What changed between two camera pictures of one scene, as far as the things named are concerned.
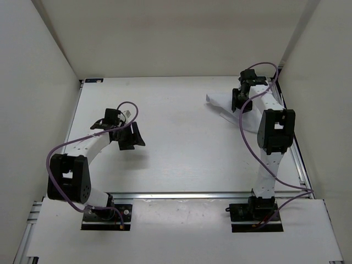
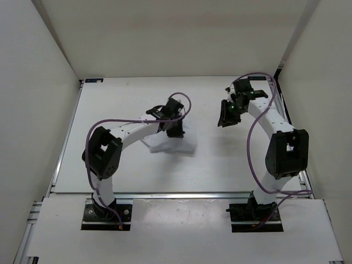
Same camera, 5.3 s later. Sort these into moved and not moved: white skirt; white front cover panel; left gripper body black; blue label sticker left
Moved: left gripper body black; white skirt
Not moved: white front cover panel; blue label sticker left
